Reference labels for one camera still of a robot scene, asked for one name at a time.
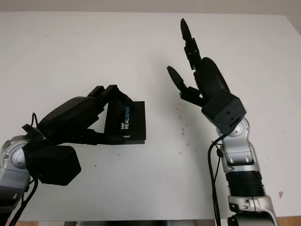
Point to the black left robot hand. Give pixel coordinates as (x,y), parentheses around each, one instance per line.
(75,117)

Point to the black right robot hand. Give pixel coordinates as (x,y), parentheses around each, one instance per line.
(207,75)

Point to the black RealSense box lid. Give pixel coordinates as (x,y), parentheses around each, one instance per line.
(127,120)

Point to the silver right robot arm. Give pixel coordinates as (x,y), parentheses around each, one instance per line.
(244,169)

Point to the black box base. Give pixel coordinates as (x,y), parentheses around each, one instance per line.
(128,142)

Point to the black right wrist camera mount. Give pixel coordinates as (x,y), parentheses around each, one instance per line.
(225,113)

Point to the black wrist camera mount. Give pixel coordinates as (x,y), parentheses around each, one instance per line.
(51,162)
(225,113)

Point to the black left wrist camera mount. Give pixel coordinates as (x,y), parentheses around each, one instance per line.
(51,162)

